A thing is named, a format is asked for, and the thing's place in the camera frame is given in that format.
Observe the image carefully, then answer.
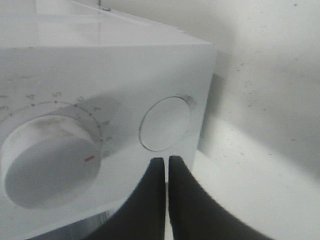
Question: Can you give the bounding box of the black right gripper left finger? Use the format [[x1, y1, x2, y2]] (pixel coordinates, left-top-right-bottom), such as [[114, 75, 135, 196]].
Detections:
[[85, 158, 166, 240]]

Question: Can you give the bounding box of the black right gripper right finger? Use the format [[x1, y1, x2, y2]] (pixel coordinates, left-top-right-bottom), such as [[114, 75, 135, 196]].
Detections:
[[168, 156, 268, 240]]

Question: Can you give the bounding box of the round door release button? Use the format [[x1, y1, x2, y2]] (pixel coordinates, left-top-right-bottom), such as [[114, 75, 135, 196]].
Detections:
[[139, 96, 192, 152]]

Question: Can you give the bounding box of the white timer knob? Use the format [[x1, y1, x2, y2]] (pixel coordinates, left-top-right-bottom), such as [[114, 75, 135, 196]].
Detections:
[[0, 115, 101, 210]]

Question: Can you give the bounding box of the white microwave oven body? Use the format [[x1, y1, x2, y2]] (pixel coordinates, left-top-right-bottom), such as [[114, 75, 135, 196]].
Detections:
[[0, 0, 217, 240]]

